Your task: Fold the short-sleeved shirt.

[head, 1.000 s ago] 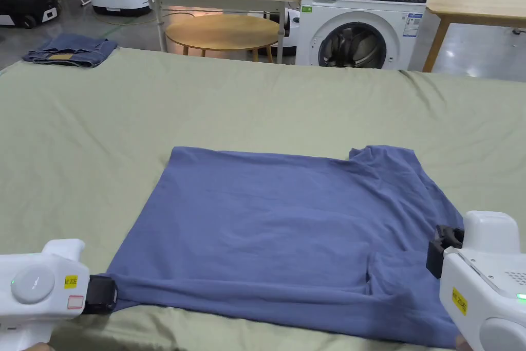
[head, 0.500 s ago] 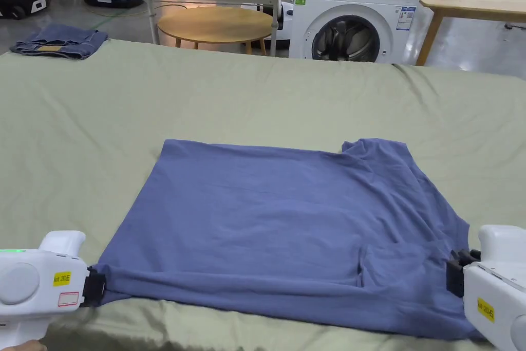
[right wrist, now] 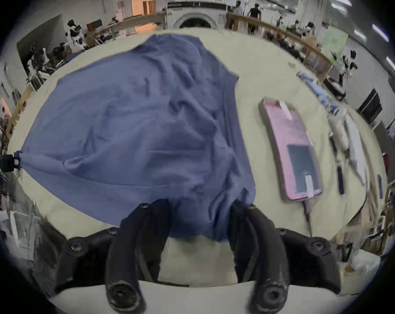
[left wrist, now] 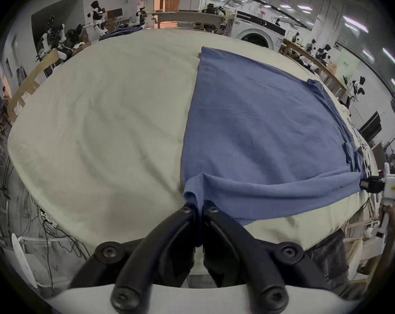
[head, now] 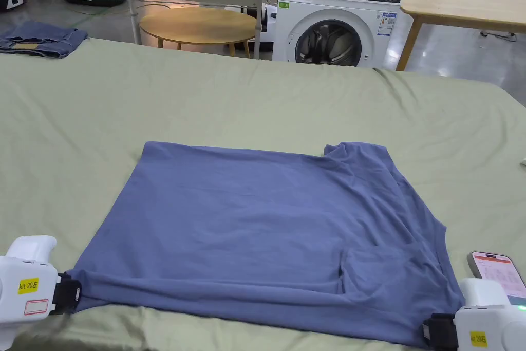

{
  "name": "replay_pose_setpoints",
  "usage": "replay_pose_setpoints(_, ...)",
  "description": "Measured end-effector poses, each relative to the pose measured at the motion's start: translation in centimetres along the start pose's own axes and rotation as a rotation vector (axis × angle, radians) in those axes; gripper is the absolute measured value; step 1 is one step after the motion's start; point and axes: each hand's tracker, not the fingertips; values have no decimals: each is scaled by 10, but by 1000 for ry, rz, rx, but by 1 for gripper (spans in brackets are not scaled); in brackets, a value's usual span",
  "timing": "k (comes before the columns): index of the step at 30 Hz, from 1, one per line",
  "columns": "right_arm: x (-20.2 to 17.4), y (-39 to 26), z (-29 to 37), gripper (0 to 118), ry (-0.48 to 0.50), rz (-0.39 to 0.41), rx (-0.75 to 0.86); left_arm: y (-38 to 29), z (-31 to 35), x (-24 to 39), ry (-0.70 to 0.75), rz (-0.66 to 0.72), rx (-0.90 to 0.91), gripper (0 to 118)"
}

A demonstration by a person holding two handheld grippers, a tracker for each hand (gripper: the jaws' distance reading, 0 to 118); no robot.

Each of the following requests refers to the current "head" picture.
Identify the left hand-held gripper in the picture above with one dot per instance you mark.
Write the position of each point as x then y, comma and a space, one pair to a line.
24, 281

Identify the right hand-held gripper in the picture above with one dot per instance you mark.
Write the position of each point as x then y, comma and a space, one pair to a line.
485, 322

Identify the blue shirt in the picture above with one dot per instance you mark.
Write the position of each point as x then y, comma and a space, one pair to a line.
263, 236

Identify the smartphone with lit screen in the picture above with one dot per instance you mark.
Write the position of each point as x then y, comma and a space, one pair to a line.
497, 273

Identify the folded blue denim garment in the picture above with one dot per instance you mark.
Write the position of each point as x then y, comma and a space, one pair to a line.
39, 40

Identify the bed with pale green sheet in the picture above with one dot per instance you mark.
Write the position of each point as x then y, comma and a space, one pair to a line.
254, 104

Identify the white washing machine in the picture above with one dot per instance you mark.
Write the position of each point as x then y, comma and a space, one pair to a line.
341, 14

